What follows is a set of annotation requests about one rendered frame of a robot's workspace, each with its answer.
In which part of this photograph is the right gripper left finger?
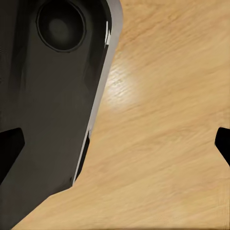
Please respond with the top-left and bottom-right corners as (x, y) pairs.
(0, 127), (25, 184)

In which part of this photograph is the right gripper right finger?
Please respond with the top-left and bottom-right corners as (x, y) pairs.
(215, 127), (230, 166)

